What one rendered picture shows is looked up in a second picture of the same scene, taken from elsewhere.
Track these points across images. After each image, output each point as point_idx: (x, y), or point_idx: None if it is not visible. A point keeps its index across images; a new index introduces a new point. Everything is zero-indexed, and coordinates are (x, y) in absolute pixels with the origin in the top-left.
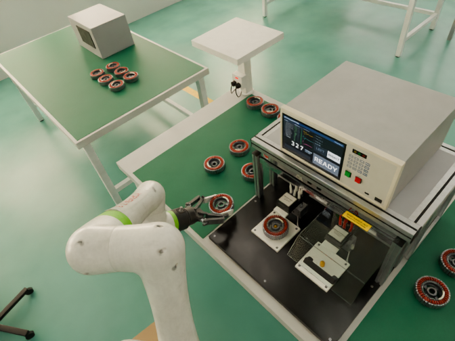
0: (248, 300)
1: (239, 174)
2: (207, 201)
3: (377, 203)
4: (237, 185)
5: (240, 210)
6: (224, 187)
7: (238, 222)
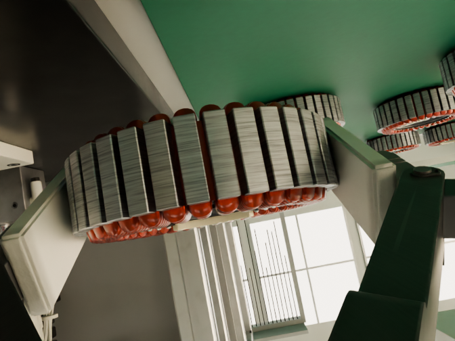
0: None
1: (343, 86)
2: (352, 162)
3: None
4: (309, 76)
5: (126, 90)
6: (367, 41)
7: (17, 74)
